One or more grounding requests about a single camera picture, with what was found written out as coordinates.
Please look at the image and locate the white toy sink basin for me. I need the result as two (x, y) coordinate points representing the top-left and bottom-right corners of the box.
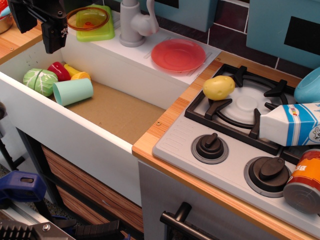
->
(0, 29), (220, 205)

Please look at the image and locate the orange toy fruit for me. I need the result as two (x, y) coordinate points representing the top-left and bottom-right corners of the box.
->
(70, 71), (91, 80)

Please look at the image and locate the grey toy faucet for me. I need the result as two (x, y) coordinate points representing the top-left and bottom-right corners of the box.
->
(119, 0), (160, 48)

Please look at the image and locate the black stove grate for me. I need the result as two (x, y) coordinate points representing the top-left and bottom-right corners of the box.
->
(184, 63), (320, 165)

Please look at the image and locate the orange transparent bowl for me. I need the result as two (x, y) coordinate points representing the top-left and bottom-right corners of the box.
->
(66, 6), (110, 31)

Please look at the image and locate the green plastic container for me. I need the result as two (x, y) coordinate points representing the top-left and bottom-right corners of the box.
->
(76, 5), (115, 42)

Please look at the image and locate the yellow toy banana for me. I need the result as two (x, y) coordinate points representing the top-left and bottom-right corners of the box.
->
(64, 63), (80, 77)

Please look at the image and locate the small metal pot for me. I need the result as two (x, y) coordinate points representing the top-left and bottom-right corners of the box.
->
(0, 13), (14, 34)

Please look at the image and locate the left black stove knob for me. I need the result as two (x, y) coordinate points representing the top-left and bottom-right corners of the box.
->
(195, 133), (225, 160)

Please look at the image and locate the light blue bowl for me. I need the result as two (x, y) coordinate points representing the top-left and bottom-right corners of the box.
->
(294, 67), (320, 104)

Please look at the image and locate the green toy cabbage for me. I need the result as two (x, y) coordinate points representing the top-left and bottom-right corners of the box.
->
(23, 68), (58, 97)

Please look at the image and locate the red toy pepper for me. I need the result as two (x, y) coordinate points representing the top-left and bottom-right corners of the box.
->
(47, 61), (71, 82)

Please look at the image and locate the black stove knob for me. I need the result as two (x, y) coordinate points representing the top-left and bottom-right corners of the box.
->
(244, 156), (291, 198)
(195, 133), (225, 160)

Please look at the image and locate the blue clamp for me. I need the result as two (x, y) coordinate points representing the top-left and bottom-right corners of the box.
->
(0, 170), (47, 204)

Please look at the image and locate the yellow toy potato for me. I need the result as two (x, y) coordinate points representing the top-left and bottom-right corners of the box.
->
(202, 75), (236, 101)

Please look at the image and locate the red plastic plate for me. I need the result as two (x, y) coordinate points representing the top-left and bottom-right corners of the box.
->
(151, 39), (206, 72)

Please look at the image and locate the orange toy can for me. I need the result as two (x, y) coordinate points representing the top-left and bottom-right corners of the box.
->
(283, 148), (320, 214)

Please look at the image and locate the right black stove knob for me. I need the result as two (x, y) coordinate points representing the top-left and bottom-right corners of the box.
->
(244, 156), (291, 198)

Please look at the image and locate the white blue milk carton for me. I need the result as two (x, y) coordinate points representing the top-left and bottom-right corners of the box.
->
(259, 103), (320, 147)

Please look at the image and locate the black oven door handle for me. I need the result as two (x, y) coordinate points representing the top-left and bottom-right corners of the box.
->
(160, 202), (214, 240)

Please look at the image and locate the mint green plastic cup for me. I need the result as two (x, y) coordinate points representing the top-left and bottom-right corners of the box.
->
(52, 78), (94, 106)

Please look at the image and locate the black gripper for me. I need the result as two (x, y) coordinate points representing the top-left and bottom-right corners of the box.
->
(8, 0), (68, 54)

